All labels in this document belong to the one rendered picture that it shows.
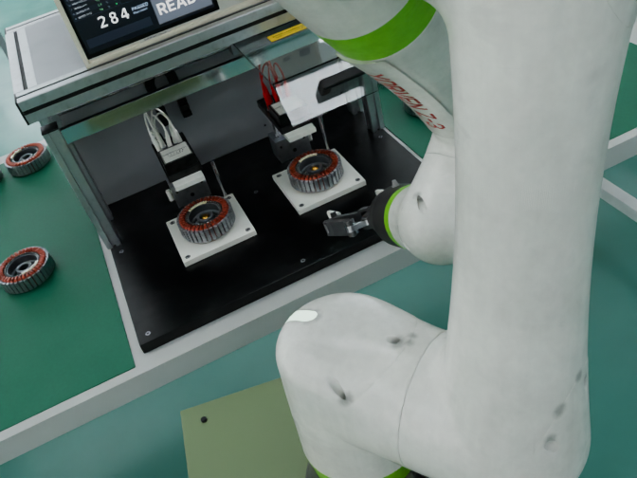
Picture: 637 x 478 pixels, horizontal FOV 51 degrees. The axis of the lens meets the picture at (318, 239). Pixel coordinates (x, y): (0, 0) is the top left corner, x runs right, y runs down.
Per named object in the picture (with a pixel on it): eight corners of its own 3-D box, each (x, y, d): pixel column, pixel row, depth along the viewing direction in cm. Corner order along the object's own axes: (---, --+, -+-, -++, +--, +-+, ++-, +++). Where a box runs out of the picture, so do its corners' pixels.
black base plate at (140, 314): (460, 203, 126) (459, 193, 125) (144, 354, 115) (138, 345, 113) (352, 108, 161) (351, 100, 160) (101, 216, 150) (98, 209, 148)
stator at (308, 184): (353, 179, 134) (349, 164, 131) (302, 201, 132) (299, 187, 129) (330, 155, 142) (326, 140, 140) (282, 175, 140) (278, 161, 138)
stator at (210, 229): (245, 225, 130) (240, 211, 128) (195, 253, 127) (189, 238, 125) (221, 200, 138) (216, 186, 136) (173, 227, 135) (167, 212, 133)
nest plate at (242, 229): (257, 234, 129) (255, 229, 128) (185, 266, 126) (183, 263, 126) (233, 197, 140) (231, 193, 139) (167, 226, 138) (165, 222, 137)
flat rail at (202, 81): (357, 26, 133) (354, 11, 131) (59, 147, 121) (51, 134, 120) (354, 24, 133) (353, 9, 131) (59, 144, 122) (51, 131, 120)
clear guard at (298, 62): (418, 74, 114) (414, 42, 110) (293, 128, 110) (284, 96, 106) (338, 20, 138) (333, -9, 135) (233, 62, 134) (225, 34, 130)
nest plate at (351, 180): (366, 184, 133) (365, 179, 133) (300, 215, 131) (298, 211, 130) (335, 152, 145) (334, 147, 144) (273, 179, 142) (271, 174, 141)
